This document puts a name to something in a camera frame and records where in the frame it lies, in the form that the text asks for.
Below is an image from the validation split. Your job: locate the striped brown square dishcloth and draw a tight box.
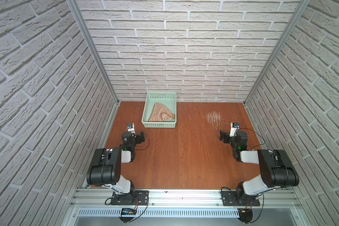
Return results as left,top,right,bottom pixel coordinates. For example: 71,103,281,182
149,103,175,122

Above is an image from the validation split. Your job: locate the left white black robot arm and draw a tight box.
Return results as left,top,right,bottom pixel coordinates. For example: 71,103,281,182
86,131,145,196

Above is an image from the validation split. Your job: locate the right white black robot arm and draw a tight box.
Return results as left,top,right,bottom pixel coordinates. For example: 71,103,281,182
219,131,300,199

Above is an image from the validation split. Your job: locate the mint green plastic basket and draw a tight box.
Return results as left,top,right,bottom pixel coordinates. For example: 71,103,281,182
142,92,177,128

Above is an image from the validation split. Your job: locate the left small controller board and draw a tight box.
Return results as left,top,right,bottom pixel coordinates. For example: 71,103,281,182
120,208,137,223

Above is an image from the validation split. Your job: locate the small controller board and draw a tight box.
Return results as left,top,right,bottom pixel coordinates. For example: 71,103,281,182
237,209,253,224
120,208,137,223

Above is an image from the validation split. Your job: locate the right small controller board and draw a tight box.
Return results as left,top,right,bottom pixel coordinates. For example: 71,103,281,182
237,209,253,224

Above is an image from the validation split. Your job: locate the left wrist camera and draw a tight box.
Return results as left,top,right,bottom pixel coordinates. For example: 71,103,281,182
127,123,135,133

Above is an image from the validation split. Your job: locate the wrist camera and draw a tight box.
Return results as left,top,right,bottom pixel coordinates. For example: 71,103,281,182
230,122,240,137
127,123,135,133

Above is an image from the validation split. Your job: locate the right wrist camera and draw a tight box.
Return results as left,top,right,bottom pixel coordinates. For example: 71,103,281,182
230,122,240,137

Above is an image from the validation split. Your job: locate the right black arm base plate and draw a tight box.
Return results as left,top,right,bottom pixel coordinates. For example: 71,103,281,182
220,190,260,207

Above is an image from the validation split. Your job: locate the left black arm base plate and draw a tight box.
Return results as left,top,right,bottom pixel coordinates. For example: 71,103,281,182
110,190,149,206

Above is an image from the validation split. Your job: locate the aluminium front rail frame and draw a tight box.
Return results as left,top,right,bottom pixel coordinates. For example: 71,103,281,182
62,188,310,226

